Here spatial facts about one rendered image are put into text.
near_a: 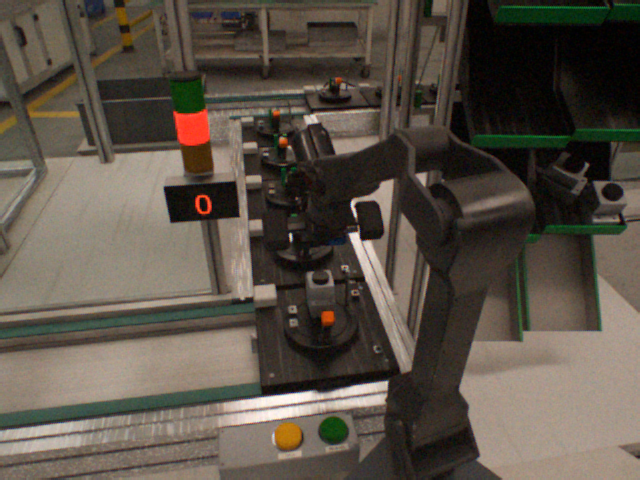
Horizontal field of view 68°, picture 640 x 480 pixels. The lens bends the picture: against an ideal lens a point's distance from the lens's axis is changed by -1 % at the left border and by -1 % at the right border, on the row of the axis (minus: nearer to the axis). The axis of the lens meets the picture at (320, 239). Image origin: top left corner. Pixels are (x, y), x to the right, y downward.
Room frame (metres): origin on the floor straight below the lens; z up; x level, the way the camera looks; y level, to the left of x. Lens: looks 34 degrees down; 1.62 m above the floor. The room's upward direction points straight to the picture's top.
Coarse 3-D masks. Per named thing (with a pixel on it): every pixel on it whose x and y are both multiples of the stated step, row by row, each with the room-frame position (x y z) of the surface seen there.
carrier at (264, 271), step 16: (256, 224) 0.99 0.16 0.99; (256, 240) 0.95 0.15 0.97; (256, 256) 0.88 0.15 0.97; (272, 256) 0.88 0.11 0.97; (288, 256) 0.86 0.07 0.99; (304, 256) 0.85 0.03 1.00; (320, 256) 0.86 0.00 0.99; (336, 256) 0.88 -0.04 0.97; (352, 256) 0.88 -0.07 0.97; (256, 272) 0.82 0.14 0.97; (272, 272) 0.82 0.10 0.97; (288, 272) 0.82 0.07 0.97; (304, 272) 0.82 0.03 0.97; (336, 272) 0.82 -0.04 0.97; (352, 272) 0.82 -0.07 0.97; (288, 288) 0.78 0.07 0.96
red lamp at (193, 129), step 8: (200, 112) 0.73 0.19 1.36; (176, 120) 0.73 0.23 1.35; (184, 120) 0.72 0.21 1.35; (192, 120) 0.72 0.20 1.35; (200, 120) 0.73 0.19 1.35; (184, 128) 0.72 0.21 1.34; (192, 128) 0.72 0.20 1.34; (200, 128) 0.72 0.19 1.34; (208, 128) 0.74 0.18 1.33; (184, 136) 0.72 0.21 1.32; (192, 136) 0.72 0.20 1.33; (200, 136) 0.72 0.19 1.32; (208, 136) 0.74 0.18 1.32; (192, 144) 0.72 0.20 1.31
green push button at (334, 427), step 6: (324, 420) 0.45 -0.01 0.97; (330, 420) 0.45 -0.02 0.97; (336, 420) 0.45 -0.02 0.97; (342, 420) 0.45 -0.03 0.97; (324, 426) 0.44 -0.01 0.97; (330, 426) 0.44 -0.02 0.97; (336, 426) 0.44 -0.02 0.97; (342, 426) 0.44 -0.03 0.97; (324, 432) 0.43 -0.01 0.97; (330, 432) 0.43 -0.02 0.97; (336, 432) 0.43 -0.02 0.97; (342, 432) 0.43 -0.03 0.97; (324, 438) 0.43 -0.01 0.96; (330, 438) 0.42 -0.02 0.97; (336, 438) 0.42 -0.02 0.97; (342, 438) 0.43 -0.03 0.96
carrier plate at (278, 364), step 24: (336, 288) 0.77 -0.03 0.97; (360, 288) 0.77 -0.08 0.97; (264, 312) 0.70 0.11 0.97; (360, 312) 0.70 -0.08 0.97; (264, 336) 0.63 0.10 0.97; (360, 336) 0.63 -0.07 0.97; (384, 336) 0.63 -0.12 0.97; (264, 360) 0.58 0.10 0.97; (288, 360) 0.58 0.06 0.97; (312, 360) 0.58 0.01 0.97; (336, 360) 0.58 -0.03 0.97; (360, 360) 0.58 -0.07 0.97; (384, 360) 0.57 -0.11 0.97; (264, 384) 0.52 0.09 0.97; (288, 384) 0.53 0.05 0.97; (312, 384) 0.53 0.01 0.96
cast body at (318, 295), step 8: (312, 272) 0.68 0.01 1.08; (320, 272) 0.67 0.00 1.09; (328, 272) 0.68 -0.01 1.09; (312, 280) 0.65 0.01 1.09; (320, 280) 0.64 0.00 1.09; (328, 280) 0.65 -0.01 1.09; (312, 288) 0.64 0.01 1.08; (320, 288) 0.64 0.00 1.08; (328, 288) 0.64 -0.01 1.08; (312, 296) 0.64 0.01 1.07; (320, 296) 0.64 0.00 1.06; (328, 296) 0.64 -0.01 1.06; (312, 304) 0.63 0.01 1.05; (320, 304) 0.63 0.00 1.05; (328, 304) 0.63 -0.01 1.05; (312, 312) 0.62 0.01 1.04; (320, 312) 0.63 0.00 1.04
